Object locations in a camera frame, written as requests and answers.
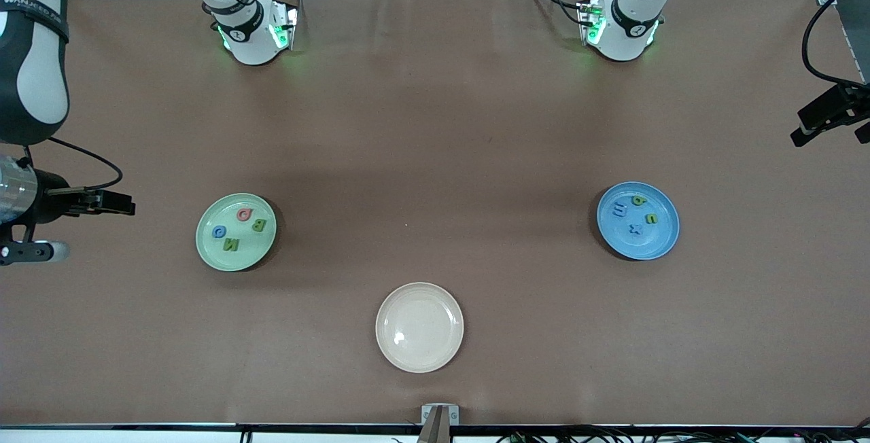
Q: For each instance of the beige plate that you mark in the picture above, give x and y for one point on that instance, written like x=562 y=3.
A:
x=419 y=327

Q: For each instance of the blue letter x block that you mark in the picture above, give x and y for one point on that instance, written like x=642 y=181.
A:
x=636 y=229

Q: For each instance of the blue letter G block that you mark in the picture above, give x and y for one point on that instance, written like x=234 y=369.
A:
x=214 y=232

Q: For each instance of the silver left base connector box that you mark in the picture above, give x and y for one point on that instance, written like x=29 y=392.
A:
x=588 y=22

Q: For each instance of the green letter u block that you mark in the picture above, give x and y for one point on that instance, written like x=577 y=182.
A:
x=654 y=219

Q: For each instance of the green capital B block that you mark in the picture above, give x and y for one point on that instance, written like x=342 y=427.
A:
x=259 y=225

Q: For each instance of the brown table mat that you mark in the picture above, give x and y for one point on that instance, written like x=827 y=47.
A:
x=435 y=123

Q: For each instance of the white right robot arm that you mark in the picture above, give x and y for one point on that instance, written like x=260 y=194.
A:
x=238 y=28

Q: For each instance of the green lowercase b block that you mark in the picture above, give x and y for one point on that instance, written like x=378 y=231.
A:
x=641 y=200

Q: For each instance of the light green plate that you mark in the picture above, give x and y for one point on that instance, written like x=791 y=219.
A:
x=255 y=253

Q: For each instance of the silver base connector box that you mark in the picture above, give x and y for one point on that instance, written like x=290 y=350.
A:
x=289 y=28
x=588 y=22

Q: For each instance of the blue letter m block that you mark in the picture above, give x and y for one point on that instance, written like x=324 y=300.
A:
x=620 y=210

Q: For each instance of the blue plate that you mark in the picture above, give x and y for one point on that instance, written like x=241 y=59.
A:
x=652 y=242

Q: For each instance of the pink letter Q block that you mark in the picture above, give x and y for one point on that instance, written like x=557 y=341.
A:
x=239 y=216

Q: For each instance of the grey table edge bracket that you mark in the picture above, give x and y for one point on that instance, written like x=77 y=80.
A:
x=438 y=429

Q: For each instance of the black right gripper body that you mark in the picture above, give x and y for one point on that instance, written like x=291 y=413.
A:
x=47 y=196

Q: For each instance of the silver right base connector box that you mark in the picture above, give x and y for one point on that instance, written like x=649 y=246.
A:
x=289 y=28

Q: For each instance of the green letter N block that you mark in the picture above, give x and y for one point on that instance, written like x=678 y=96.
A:
x=231 y=246

